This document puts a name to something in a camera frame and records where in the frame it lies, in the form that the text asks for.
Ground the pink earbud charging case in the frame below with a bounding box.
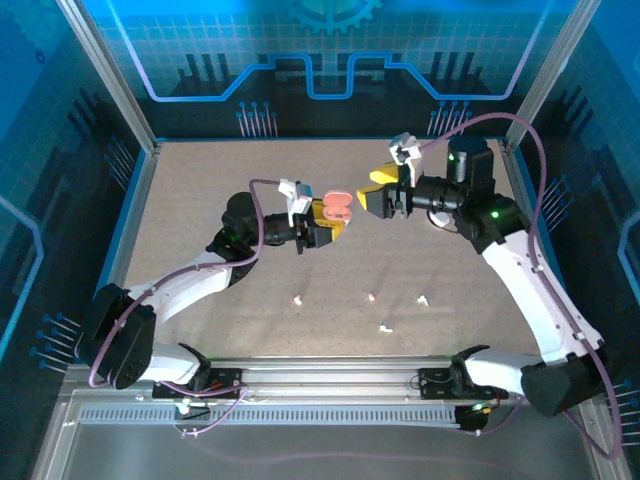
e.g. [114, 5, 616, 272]
[321, 188, 357, 222]

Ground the aluminium frame post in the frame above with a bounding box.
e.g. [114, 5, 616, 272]
[55, 0, 160, 154]
[503, 0, 602, 151]

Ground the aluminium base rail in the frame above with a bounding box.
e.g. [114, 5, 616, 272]
[64, 353, 584, 401]

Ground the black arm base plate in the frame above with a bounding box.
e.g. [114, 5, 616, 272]
[151, 366, 247, 401]
[417, 366, 510, 401]

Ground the slotted metal cable duct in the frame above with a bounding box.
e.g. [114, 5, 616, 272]
[78, 405, 464, 425]

